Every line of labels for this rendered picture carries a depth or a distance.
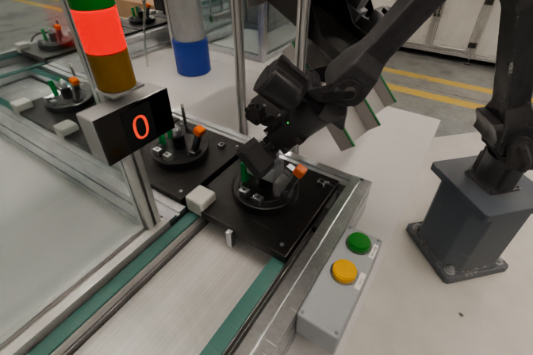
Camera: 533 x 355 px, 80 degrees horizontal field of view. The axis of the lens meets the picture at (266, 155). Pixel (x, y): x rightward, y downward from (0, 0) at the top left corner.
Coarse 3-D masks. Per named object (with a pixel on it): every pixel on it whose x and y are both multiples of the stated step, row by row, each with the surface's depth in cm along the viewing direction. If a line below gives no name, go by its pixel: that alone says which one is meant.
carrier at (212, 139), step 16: (176, 128) 74; (160, 144) 79; (176, 144) 76; (208, 144) 79; (240, 144) 82; (144, 160) 77; (160, 160) 74; (176, 160) 74; (192, 160) 74; (208, 160) 77; (224, 160) 77; (160, 176) 72; (176, 176) 72; (192, 176) 72; (208, 176) 72; (160, 192) 70; (176, 192) 68
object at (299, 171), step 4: (288, 164) 60; (300, 164) 59; (288, 168) 60; (292, 168) 60; (296, 168) 58; (300, 168) 59; (304, 168) 59; (292, 172) 60; (296, 172) 59; (300, 172) 58; (304, 172) 58; (296, 176) 59; (300, 176) 59; (292, 180) 61; (296, 180) 60; (288, 184) 62; (292, 184) 61; (288, 188) 63; (292, 188) 62; (288, 192) 63
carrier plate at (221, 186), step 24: (240, 168) 75; (216, 192) 68; (312, 192) 68; (216, 216) 63; (240, 216) 63; (264, 216) 63; (288, 216) 63; (312, 216) 63; (264, 240) 58; (288, 240) 58
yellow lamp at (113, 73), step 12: (96, 60) 39; (108, 60) 39; (120, 60) 40; (96, 72) 40; (108, 72) 40; (120, 72) 40; (132, 72) 42; (96, 84) 42; (108, 84) 40; (120, 84) 41; (132, 84) 42
